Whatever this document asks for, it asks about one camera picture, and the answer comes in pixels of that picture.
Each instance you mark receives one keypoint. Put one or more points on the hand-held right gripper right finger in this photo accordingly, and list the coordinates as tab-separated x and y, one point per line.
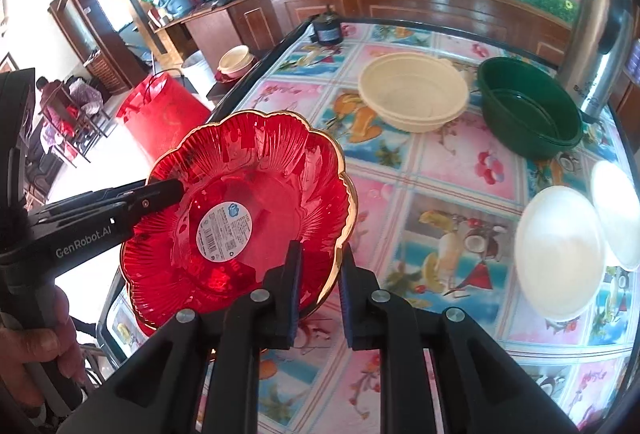
350	306

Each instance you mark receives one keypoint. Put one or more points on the red glass plate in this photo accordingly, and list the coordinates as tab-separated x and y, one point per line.
250	174

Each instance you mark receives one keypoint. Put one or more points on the person's left hand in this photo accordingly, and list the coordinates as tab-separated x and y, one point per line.
35	349

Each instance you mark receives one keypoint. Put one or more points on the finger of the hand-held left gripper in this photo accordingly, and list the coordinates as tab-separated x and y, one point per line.
150	199

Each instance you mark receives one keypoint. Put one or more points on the red paper bag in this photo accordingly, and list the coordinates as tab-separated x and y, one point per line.
165	118

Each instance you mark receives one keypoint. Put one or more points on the small dark side table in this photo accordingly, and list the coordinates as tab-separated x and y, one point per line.
225	89

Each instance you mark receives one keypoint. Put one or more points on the dark green bowl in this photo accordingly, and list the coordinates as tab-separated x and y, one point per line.
530	108

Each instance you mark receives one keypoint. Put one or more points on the white plastic bucket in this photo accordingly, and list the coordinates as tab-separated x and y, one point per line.
197	73

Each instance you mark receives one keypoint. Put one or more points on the wooden cabinet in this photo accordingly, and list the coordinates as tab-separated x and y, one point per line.
400	3

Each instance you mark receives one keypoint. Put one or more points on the white round plate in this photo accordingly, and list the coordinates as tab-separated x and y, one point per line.
620	214
560	254

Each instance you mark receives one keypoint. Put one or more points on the fruit print tablecloth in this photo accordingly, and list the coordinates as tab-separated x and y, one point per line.
450	163

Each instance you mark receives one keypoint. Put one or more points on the cream lidded pot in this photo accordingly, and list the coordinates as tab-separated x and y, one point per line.
237	61

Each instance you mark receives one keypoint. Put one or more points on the cream plastic bowl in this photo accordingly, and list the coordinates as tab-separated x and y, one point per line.
430	125
415	83

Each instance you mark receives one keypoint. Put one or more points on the stainless steel thermos jug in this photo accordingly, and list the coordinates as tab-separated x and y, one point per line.
595	38

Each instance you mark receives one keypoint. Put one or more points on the black electric motor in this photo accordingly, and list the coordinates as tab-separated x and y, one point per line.
327	31

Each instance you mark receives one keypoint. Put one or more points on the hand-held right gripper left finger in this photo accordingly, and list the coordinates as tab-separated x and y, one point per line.
295	286

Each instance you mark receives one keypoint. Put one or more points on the wooden chair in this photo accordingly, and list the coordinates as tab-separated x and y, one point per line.
85	133

